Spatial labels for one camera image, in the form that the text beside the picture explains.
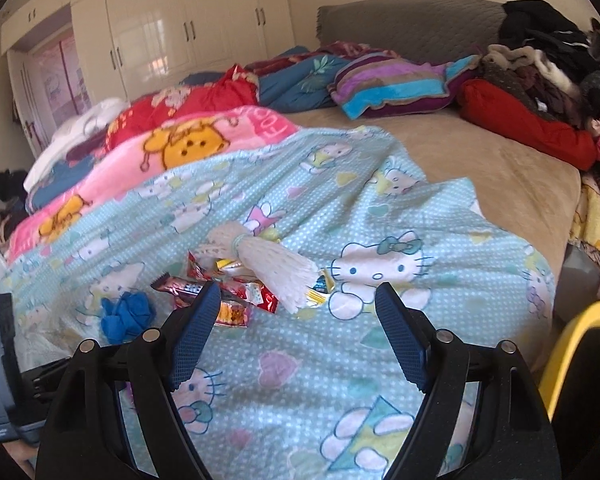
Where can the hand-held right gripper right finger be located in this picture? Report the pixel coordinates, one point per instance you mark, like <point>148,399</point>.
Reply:
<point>402,340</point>

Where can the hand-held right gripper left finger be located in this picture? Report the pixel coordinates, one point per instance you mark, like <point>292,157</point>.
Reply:
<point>195,340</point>

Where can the orange snack packet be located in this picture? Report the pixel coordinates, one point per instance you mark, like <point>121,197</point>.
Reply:
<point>230,315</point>

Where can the brown chocolate bar wrapper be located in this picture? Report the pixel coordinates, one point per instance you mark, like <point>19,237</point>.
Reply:
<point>177,286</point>

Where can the blue glove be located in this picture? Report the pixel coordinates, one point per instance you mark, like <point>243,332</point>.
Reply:
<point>127,315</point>

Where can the shiny red snack wrapper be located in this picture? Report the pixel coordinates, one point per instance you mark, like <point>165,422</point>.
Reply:
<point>260,300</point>

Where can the white foam fruit net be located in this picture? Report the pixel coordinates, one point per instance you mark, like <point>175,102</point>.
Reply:
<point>275,270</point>

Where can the yellow rimmed black bin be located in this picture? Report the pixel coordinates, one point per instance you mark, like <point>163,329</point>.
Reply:
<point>562,350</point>

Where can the dark patterned cloth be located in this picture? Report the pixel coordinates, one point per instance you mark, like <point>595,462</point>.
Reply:
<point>7,225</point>

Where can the black fluffy cloth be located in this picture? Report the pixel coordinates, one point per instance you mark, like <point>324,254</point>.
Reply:
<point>10,185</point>

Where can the pink cartoon blanket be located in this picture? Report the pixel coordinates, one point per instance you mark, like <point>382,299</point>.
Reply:
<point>130,170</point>

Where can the beige bed sheet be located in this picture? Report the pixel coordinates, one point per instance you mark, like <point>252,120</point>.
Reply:
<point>480,175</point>

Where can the light blue cat print blanket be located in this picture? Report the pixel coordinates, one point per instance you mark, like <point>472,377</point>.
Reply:
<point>305,185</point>

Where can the yellow cartoon blanket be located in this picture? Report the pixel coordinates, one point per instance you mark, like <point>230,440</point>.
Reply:
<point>595,220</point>

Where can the white cloth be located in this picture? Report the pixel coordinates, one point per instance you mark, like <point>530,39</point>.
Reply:
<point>80,130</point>

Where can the red floral blanket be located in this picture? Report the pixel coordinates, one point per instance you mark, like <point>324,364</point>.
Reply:
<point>205,100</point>

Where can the red cushion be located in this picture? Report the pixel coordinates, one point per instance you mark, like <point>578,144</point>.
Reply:
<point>530,125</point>

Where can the purple blue striped pillow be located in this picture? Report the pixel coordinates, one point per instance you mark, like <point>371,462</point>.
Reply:
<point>390,85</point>

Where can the blue leaf print quilt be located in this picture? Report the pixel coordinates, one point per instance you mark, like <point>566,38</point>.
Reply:
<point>295,85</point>

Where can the pink cartoon door curtain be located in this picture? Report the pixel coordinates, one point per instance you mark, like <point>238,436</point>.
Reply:
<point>60,85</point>

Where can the maroon blanket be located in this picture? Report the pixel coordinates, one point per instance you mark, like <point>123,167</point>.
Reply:
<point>350,49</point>

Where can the grey quilted headboard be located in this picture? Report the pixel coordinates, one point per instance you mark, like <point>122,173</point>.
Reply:
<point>405,30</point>

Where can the cream wardrobe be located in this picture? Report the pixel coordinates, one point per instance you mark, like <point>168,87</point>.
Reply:
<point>155,25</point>

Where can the pile of dark clothes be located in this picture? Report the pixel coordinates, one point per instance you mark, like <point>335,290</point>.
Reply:
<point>540,25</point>

